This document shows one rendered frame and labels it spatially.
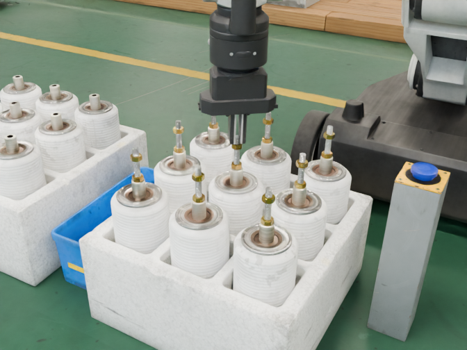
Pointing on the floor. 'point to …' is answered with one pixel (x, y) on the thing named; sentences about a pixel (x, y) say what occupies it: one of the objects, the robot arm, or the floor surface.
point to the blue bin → (62, 232)
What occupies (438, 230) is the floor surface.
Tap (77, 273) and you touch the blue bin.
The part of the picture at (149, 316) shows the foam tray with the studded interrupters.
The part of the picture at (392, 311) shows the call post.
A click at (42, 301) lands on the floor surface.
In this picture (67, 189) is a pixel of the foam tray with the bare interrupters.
